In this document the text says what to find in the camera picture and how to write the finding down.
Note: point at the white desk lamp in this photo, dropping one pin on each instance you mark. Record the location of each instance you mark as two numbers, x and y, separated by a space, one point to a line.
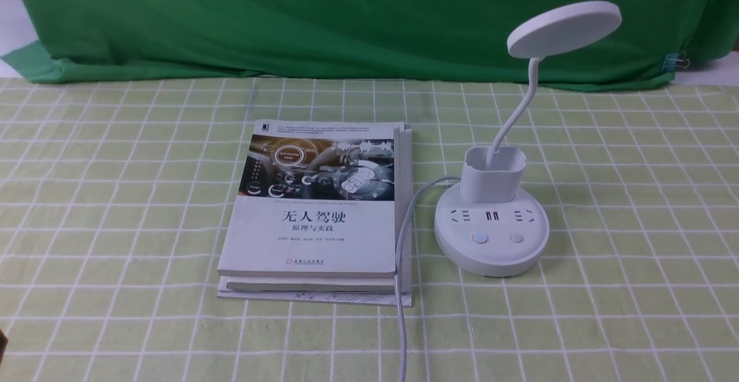
487 224

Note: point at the top book autonomous driving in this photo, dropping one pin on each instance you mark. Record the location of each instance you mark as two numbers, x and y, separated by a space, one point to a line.
312 220

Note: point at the bottom book white cover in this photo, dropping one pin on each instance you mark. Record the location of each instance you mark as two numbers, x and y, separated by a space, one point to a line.
346 299

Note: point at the green backdrop cloth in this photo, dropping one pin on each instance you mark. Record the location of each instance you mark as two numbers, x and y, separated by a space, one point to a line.
81 41

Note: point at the green checkered tablecloth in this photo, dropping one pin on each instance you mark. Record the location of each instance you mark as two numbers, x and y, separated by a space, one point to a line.
116 198

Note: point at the teal binder clip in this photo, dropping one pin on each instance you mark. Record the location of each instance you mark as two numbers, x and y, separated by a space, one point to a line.
675 62

